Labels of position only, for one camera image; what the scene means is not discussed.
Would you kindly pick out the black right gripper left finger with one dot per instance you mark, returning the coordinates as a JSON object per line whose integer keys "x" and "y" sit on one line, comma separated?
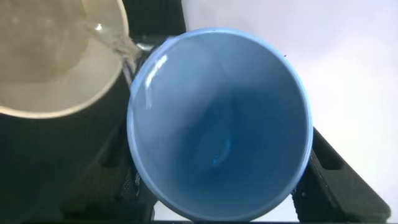
{"x": 99, "y": 183}

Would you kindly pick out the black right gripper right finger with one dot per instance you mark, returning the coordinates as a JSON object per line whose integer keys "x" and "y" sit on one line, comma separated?
{"x": 339, "y": 189}

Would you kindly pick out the light blue plastic cup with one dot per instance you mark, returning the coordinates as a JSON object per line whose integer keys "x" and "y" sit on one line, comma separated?
{"x": 217, "y": 124}

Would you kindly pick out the beige plastic cup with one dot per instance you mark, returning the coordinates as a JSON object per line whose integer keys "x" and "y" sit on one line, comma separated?
{"x": 53, "y": 62}

